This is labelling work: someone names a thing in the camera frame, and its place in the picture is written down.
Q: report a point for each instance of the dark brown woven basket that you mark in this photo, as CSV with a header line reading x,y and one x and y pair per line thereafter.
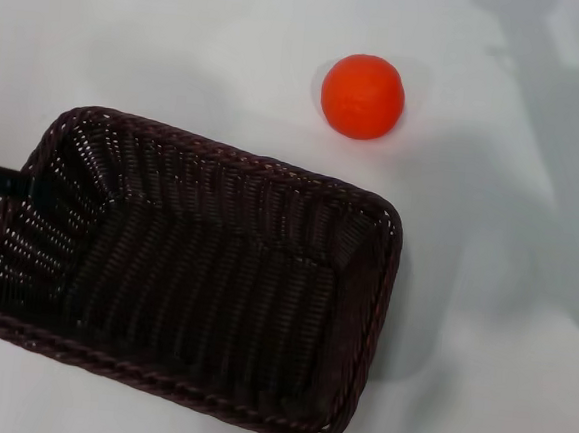
x,y
205,270

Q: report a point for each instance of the orange mandarin fruit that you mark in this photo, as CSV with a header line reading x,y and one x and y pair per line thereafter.
x,y
363,97

